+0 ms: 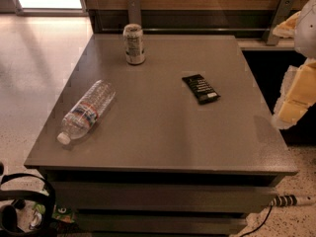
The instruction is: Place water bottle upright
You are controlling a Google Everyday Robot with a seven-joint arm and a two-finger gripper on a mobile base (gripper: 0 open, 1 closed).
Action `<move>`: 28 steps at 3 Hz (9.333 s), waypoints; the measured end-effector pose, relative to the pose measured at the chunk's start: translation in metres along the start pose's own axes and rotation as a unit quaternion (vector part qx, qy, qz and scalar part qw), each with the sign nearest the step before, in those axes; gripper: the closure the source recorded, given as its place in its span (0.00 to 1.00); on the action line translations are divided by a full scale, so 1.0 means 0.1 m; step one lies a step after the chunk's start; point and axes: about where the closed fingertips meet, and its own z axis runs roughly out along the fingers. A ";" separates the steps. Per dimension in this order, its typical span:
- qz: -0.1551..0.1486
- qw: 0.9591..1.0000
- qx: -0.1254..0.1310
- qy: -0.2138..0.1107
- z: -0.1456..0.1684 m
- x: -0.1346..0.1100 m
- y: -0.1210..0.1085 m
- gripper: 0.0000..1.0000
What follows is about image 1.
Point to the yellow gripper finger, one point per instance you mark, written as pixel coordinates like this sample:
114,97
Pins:
297,94
286,28

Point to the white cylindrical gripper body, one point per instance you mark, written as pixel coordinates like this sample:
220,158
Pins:
306,30

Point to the clear plastic water bottle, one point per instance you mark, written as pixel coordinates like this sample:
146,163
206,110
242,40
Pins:
81,118

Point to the grey drawer cabinet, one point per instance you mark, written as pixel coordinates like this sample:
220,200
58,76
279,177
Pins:
158,163

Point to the white soda can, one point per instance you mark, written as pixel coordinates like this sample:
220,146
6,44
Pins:
133,44

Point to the green chip bag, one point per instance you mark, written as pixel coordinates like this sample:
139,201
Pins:
59,213

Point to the right metal wall bracket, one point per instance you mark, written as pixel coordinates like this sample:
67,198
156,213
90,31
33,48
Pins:
281,12

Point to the metal wall bracket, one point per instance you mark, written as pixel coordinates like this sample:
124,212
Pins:
281,12
134,11

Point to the wooden wall shelf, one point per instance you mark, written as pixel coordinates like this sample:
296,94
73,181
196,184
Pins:
260,45

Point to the black white striped handle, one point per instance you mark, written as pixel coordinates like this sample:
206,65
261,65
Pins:
292,200

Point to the left metal wall bracket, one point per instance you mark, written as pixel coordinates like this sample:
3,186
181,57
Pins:
134,11

